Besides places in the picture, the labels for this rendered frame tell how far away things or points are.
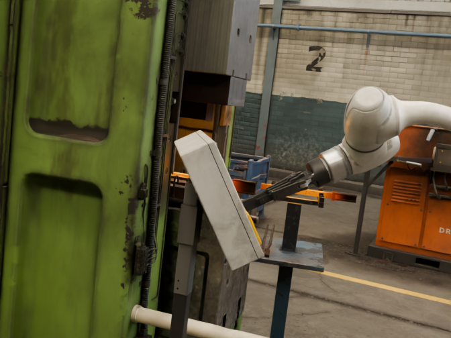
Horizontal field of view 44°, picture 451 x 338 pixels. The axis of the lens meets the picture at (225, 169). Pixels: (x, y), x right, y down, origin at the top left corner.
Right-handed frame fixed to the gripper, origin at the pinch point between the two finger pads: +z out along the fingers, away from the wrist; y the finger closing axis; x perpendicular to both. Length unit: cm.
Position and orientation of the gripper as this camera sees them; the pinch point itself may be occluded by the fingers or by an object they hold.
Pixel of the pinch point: (256, 200)
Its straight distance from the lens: 148.6
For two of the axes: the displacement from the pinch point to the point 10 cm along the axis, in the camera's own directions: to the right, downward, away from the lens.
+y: -1.3, -1.4, 9.8
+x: -4.0, -9.0, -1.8
